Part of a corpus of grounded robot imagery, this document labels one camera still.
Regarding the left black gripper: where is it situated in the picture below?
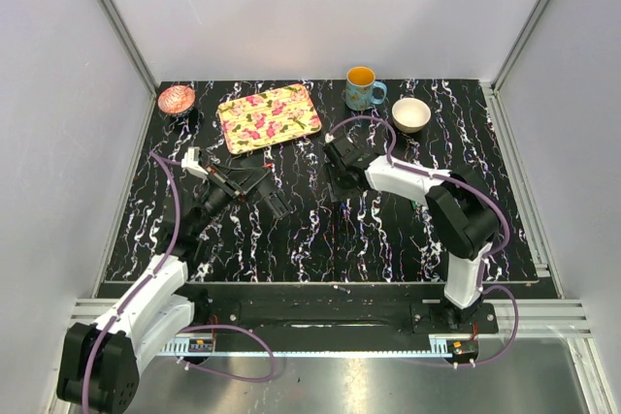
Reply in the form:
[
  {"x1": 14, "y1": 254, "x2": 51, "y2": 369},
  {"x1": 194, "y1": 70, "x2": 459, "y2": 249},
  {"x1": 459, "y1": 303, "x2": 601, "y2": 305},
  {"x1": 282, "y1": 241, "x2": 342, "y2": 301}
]
[{"x1": 190, "y1": 162, "x2": 271, "y2": 237}]

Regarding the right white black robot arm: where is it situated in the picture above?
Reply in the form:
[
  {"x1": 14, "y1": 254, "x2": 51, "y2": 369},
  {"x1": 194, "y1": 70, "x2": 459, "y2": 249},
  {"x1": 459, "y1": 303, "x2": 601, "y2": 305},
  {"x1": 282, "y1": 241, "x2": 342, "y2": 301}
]
[{"x1": 323, "y1": 136, "x2": 509, "y2": 333}]

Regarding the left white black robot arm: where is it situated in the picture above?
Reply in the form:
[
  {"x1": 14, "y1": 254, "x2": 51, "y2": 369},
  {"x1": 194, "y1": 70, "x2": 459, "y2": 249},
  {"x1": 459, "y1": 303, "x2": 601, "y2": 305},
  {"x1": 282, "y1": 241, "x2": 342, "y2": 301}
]
[{"x1": 56, "y1": 162, "x2": 269, "y2": 413}]

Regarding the floral yellow pink tray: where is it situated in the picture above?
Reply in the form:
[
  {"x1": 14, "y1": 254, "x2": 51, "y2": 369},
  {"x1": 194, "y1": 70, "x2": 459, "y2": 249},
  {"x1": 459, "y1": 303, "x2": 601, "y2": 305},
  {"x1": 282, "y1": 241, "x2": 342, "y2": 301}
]
[{"x1": 217, "y1": 83, "x2": 322, "y2": 155}]

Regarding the blue mug orange inside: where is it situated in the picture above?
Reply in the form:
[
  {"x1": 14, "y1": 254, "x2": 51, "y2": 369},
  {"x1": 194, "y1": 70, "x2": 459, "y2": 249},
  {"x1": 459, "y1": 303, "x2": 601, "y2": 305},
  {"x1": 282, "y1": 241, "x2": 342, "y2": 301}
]
[{"x1": 345, "y1": 66, "x2": 387, "y2": 111}]

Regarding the cream white bowl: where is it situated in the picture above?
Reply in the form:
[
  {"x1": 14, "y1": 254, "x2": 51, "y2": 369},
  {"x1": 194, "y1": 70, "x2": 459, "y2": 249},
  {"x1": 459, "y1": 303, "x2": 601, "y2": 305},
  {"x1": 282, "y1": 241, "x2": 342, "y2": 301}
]
[{"x1": 391, "y1": 98, "x2": 431, "y2": 134}]

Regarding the red patterned bowl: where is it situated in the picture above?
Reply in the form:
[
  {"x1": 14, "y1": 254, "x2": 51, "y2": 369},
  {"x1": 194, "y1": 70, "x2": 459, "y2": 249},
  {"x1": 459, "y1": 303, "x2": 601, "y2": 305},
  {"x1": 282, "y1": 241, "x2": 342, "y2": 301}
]
[{"x1": 157, "y1": 84, "x2": 196, "y2": 115}]

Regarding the small silver battery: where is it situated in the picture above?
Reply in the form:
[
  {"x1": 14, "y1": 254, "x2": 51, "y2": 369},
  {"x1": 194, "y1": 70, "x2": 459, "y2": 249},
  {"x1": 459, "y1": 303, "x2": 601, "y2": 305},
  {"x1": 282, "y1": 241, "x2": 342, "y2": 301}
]
[{"x1": 333, "y1": 285, "x2": 351, "y2": 294}]

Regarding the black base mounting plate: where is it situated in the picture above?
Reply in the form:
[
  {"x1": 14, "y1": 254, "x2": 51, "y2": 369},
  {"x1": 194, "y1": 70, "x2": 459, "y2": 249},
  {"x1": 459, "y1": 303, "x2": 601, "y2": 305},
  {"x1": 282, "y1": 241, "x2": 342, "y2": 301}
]
[{"x1": 203, "y1": 282, "x2": 499, "y2": 336}]

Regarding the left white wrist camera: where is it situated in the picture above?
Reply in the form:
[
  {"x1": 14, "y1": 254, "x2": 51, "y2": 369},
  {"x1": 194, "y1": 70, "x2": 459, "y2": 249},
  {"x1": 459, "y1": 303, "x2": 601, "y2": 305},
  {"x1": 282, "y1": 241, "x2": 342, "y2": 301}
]
[{"x1": 180, "y1": 146, "x2": 208, "y2": 180}]

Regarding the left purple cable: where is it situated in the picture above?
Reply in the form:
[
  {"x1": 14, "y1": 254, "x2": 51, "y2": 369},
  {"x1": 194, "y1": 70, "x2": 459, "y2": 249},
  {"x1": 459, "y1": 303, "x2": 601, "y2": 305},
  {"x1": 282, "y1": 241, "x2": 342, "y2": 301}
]
[{"x1": 80, "y1": 150, "x2": 278, "y2": 414}]

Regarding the white slotted cable duct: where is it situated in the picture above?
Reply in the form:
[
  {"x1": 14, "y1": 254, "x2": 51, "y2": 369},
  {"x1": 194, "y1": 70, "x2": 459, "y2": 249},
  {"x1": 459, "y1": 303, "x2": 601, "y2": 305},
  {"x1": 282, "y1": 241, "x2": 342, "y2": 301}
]
[{"x1": 158, "y1": 335, "x2": 215, "y2": 357}]

